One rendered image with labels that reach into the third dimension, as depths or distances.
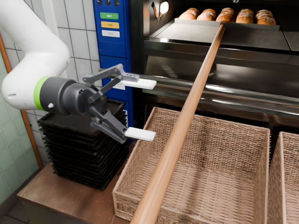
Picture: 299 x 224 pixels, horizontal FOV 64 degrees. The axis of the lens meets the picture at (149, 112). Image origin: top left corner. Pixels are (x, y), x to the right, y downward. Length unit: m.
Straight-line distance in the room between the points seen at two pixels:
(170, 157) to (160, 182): 0.06
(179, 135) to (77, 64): 1.00
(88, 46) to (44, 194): 0.74
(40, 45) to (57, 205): 0.72
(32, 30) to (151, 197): 0.52
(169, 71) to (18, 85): 0.70
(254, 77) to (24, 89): 0.87
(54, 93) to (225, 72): 0.76
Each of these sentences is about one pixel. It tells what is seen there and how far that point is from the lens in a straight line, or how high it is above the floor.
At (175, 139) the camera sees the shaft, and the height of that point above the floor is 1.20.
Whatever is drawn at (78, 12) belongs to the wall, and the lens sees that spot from 1.27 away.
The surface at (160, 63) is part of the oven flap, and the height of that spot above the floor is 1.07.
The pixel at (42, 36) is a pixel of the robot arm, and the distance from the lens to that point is 0.71.
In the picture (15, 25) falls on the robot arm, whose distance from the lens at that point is 0.70.
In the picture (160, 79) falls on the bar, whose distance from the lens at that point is 0.74.
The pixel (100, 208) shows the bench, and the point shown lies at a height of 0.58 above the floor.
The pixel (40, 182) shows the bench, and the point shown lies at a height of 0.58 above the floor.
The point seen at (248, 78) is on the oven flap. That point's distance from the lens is 1.12.
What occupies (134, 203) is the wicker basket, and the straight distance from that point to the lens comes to 0.97.
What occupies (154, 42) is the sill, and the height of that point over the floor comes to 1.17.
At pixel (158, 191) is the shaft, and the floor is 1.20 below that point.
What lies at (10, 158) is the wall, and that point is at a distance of 1.90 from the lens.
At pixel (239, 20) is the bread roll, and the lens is 1.45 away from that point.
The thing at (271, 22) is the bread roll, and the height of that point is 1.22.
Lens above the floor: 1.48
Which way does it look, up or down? 32 degrees down
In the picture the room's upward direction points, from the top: straight up
